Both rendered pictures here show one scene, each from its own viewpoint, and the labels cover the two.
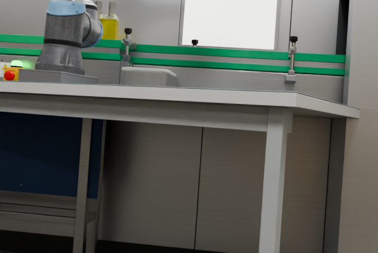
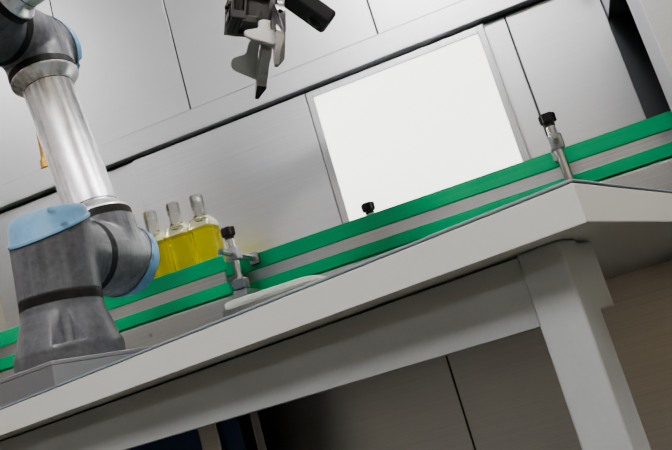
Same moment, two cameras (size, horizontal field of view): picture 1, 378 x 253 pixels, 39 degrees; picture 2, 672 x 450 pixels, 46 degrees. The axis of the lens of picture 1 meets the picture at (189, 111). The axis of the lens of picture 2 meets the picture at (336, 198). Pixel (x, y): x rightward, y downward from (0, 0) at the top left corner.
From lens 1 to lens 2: 0.62 m
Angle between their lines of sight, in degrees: 14
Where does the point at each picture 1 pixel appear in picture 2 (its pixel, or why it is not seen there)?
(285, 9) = (515, 83)
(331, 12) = (605, 52)
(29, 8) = not seen: hidden behind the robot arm
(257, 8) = (462, 102)
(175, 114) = (304, 367)
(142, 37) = (275, 238)
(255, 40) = (480, 160)
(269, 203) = not seen: outside the picture
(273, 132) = (558, 323)
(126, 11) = (231, 203)
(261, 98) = (482, 238)
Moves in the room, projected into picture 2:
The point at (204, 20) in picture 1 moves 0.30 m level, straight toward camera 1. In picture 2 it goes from (373, 163) to (350, 127)
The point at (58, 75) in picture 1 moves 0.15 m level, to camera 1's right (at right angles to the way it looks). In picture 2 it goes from (46, 371) to (156, 337)
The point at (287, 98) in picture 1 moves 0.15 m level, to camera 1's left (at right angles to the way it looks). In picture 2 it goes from (552, 209) to (363, 267)
